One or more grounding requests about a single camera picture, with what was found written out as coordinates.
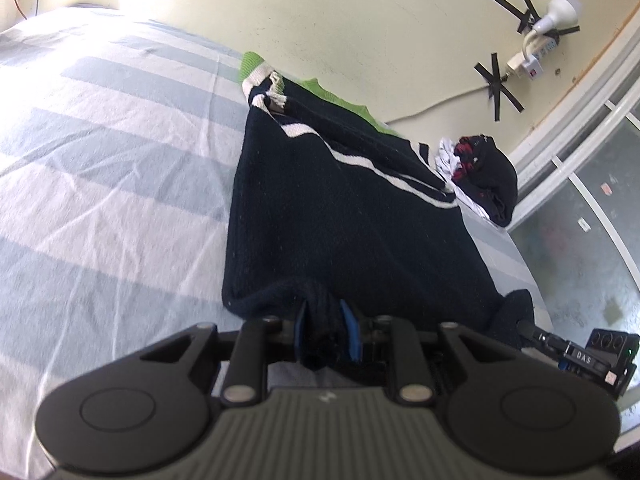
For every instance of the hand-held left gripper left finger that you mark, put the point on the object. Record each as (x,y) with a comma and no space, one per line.
(300,332)

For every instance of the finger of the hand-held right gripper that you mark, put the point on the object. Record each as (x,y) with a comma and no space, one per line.
(542,340)

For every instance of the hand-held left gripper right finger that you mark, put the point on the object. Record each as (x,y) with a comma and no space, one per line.
(352,335)

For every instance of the navy green striped sweater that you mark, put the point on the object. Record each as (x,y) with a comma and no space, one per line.
(350,230)

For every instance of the small white window sticker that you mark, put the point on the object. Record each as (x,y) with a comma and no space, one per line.
(583,224)

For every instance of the small red window sticker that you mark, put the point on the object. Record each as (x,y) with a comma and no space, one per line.
(606,188)

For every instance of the black red folded garment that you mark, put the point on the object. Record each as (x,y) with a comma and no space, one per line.
(495,180)

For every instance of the white folded garment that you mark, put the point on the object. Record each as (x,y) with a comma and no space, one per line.
(445,162)

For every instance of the blue white striped bed sheet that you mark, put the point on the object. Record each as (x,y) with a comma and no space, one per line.
(100,185)

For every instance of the black tape cross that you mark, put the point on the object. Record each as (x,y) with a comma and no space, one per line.
(510,4)
(495,85)

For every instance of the white plug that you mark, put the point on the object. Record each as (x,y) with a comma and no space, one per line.
(515,65)

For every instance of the white power strip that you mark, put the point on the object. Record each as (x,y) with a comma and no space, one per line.
(545,49)

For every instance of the white bulb lamp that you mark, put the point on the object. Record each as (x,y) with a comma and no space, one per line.
(555,12)

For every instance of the white window frame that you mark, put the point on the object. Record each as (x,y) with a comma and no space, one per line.
(550,145)

